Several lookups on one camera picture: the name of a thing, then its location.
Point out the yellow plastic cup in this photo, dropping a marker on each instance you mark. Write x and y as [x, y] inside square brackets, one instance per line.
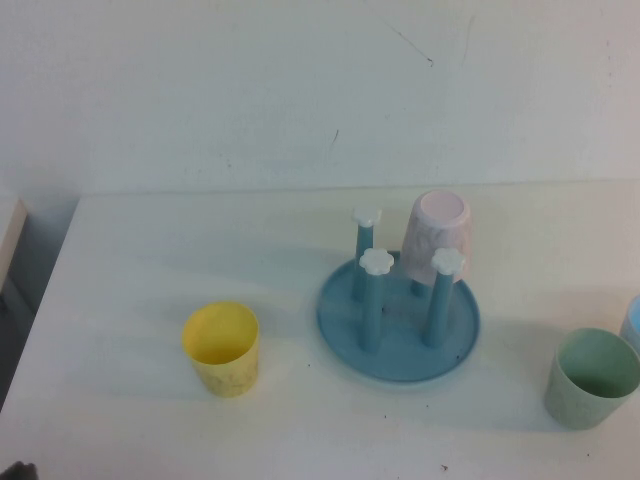
[225, 375]

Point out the green plastic cup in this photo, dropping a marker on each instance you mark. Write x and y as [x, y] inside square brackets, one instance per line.
[575, 400]

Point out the pink plastic cup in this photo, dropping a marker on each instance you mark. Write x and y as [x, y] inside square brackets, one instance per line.
[435, 235]

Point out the light blue plastic cup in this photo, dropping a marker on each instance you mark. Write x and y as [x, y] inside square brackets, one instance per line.
[632, 320]

